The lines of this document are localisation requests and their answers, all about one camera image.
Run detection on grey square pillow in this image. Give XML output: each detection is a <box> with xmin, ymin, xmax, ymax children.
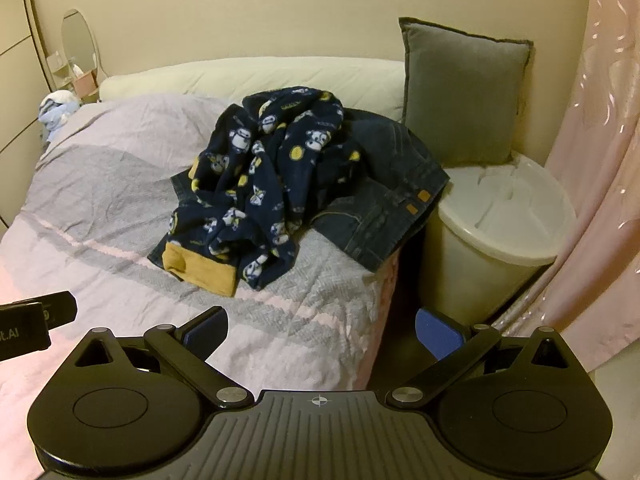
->
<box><xmin>398</xmin><ymin>17</ymin><xmax>534</xmax><ymax>166</ymax></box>

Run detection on blue white clothes pile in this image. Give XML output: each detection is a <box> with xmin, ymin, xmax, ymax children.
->
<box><xmin>38</xmin><ymin>90</ymin><xmax>81</xmax><ymax>143</ymax></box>

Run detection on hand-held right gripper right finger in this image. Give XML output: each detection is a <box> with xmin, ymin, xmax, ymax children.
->
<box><xmin>386</xmin><ymin>307</ymin><xmax>571</xmax><ymax>407</ymax></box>

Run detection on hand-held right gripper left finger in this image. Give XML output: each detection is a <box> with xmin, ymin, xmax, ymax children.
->
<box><xmin>74</xmin><ymin>305</ymin><xmax>249</xmax><ymax>409</ymax></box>

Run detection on white desk organizer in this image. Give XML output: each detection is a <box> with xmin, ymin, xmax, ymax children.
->
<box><xmin>46</xmin><ymin>50</ymin><xmax>71</xmax><ymax>88</ymax></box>

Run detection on oval mirror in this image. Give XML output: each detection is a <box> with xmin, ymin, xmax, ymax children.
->
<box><xmin>61</xmin><ymin>8</ymin><xmax>105</xmax><ymax>81</ymax></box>

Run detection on cream wardrobe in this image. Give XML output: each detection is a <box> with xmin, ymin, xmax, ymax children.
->
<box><xmin>0</xmin><ymin>0</ymin><xmax>53</xmax><ymax>231</ymax></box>

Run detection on white plastic bin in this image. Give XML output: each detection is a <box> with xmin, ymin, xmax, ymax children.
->
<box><xmin>420</xmin><ymin>152</ymin><xmax>578</xmax><ymax>328</ymax></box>

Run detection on pink grey striped bed blanket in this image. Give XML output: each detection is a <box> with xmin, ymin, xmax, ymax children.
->
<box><xmin>0</xmin><ymin>94</ymin><xmax>401</xmax><ymax>466</ymax></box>

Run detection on navy cartoon print fleece pajama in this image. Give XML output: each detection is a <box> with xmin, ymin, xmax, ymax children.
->
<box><xmin>147</xmin><ymin>86</ymin><xmax>363</xmax><ymax>297</ymax></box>

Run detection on pink curtain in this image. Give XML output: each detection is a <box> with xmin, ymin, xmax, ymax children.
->
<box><xmin>492</xmin><ymin>0</ymin><xmax>640</xmax><ymax>373</ymax></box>

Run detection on long cream pillow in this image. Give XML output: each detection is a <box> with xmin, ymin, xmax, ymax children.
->
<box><xmin>99</xmin><ymin>57</ymin><xmax>407</xmax><ymax>121</ymax></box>

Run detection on dark blue denim jeans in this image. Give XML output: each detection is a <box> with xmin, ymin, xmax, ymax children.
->
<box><xmin>312</xmin><ymin>106</ymin><xmax>451</xmax><ymax>273</ymax></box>

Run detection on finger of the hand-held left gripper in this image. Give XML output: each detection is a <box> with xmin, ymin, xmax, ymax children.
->
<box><xmin>39</xmin><ymin>291</ymin><xmax>77</xmax><ymax>332</ymax></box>

